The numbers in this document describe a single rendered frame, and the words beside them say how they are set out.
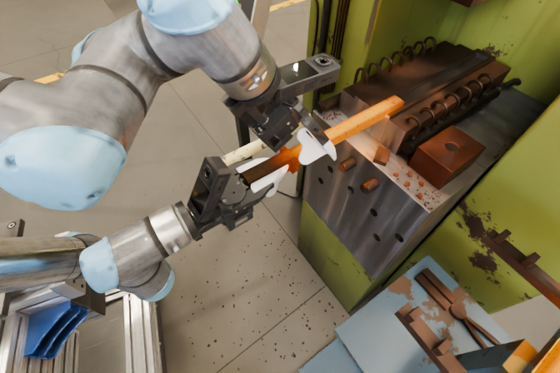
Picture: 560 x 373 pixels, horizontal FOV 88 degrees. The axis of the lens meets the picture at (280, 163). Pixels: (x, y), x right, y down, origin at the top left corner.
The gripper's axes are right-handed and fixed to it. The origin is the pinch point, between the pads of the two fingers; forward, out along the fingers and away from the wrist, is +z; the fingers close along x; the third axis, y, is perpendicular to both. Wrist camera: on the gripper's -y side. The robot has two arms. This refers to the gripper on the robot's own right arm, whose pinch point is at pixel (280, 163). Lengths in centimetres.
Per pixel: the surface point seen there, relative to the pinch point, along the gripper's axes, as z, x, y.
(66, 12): -24, -370, 99
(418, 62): 53, -9, 2
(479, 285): 42, 40, 44
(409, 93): 39.5, -1.2, 1.6
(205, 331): -33, -8, 101
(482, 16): 76, -8, -5
